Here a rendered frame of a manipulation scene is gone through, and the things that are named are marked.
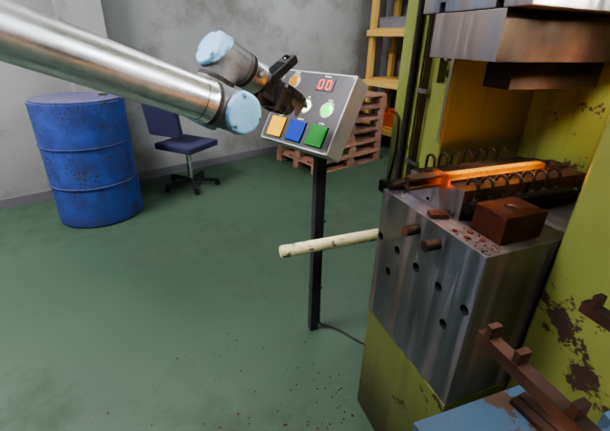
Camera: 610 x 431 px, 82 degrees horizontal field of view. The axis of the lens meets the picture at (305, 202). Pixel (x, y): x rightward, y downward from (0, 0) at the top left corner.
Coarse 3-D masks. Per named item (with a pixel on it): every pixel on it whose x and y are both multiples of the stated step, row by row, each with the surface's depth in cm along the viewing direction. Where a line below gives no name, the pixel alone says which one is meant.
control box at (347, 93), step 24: (288, 72) 134; (312, 72) 126; (312, 96) 124; (336, 96) 117; (360, 96) 118; (288, 120) 129; (312, 120) 121; (336, 120) 115; (288, 144) 126; (336, 144) 117
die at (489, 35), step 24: (456, 24) 77; (480, 24) 71; (504, 24) 67; (528, 24) 69; (552, 24) 71; (576, 24) 73; (600, 24) 75; (432, 48) 85; (456, 48) 78; (480, 48) 72; (504, 48) 69; (528, 48) 71; (552, 48) 73; (576, 48) 76; (600, 48) 78
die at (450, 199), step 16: (496, 160) 108; (512, 160) 105; (528, 160) 105; (544, 160) 102; (480, 176) 88; (496, 176) 90; (528, 176) 91; (544, 176) 92; (576, 176) 94; (416, 192) 98; (432, 192) 91; (448, 192) 86; (464, 192) 81; (480, 192) 83; (496, 192) 85; (512, 192) 87; (576, 192) 97; (448, 208) 87
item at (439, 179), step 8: (480, 168) 92; (488, 168) 92; (496, 168) 92; (504, 168) 92; (512, 168) 93; (520, 168) 94; (528, 168) 95; (408, 176) 83; (416, 176) 84; (424, 176) 84; (432, 176) 84; (440, 176) 85; (448, 176) 85; (456, 176) 87; (464, 176) 88; (408, 184) 83; (416, 184) 84; (424, 184) 85; (432, 184) 85; (440, 184) 86
